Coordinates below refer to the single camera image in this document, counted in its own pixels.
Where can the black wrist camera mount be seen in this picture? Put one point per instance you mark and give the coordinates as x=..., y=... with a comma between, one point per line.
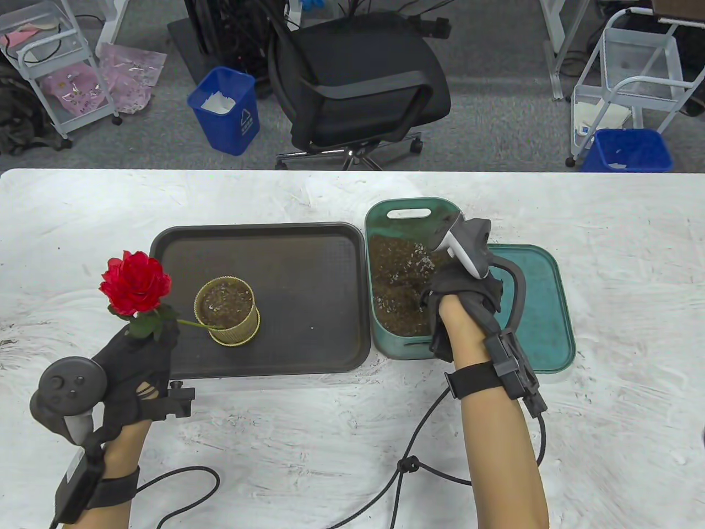
x=512, y=369

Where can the white mesh rolling cart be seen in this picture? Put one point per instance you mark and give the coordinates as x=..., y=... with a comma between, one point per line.
x=674, y=60

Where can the person's left forearm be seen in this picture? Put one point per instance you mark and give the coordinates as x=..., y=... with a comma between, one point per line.
x=126, y=443

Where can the brown plastic tray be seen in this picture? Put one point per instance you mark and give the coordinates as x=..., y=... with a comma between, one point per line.
x=308, y=275

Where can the grey and white hand controller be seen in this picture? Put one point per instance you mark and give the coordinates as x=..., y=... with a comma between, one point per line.
x=471, y=242

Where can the dark fabric bag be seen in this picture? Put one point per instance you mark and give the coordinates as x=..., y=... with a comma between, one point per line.
x=22, y=115

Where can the black office chair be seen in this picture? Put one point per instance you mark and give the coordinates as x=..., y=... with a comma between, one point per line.
x=358, y=66

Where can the brown cardboard box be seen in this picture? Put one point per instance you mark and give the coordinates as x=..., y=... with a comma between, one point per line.
x=677, y=8

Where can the pink plastic bag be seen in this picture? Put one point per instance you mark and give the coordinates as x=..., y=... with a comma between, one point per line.
x=129, y=71
x=77, y=91

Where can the white box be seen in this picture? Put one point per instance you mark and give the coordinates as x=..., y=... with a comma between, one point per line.
x=603, y=118

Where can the black computer tower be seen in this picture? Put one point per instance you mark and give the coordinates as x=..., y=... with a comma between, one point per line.
x=231, y=33

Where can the person's right hand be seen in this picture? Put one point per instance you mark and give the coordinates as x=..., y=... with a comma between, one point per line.
x=462, y=281

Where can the white desk leg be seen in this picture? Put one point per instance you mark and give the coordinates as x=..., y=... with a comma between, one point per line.
x=559, y=49
x=115, y=22

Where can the teal plastic lid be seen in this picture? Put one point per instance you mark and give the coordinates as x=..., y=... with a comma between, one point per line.
x=545, y=308

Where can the person's right forearm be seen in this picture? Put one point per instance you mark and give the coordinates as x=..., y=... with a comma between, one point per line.
x=495, y=452

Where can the person's left hand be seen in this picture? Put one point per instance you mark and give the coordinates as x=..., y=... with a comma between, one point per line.
x=135, y=365

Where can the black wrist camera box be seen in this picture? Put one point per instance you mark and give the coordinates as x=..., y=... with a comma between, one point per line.
x=77, y=487

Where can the crumpled white paper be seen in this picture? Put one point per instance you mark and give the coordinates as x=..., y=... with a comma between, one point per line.
x=217, y=103

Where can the red artificial rose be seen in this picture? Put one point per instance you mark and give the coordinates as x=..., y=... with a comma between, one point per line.
x=135, y=281

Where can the blue bin with white symbol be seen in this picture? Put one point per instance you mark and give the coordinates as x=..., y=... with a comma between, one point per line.
x=226, y=132

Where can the plain blue bin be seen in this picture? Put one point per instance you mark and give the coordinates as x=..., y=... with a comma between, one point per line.
x=633, y=149

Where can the teal plastic storage box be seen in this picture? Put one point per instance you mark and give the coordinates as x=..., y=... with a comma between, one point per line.
x=407, y=226

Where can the gold ribbed flower pot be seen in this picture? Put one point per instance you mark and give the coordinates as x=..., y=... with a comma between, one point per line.
x=231, y=337

